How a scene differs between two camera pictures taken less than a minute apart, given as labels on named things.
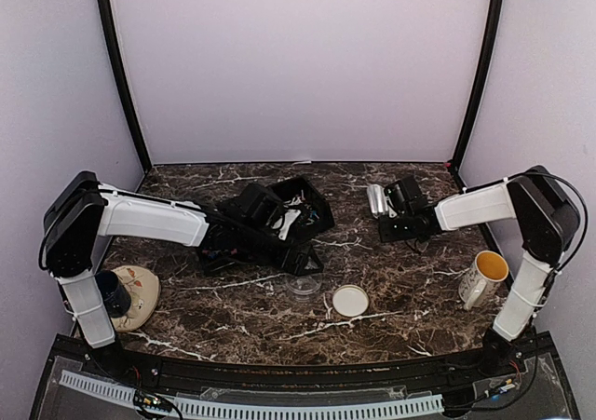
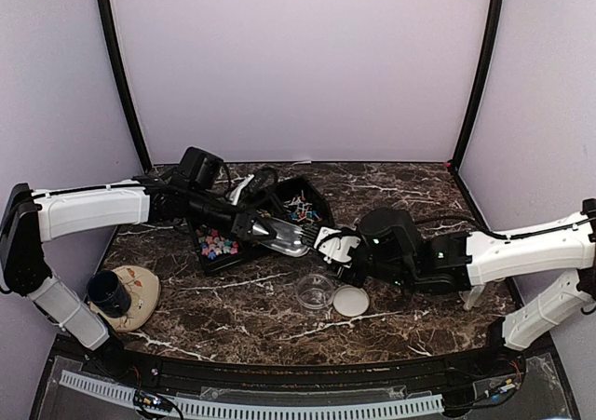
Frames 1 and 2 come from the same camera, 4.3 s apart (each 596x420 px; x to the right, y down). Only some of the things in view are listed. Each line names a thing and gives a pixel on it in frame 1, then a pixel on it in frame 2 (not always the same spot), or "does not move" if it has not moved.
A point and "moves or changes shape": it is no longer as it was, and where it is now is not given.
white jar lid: [350, 301] does not move
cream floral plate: [145, 291] does not move
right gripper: [386, 234] to [351, 278]
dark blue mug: [116, 296] does not move
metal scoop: [378, 199] moves or changes shape
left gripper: [294, 265] to [240, 224]
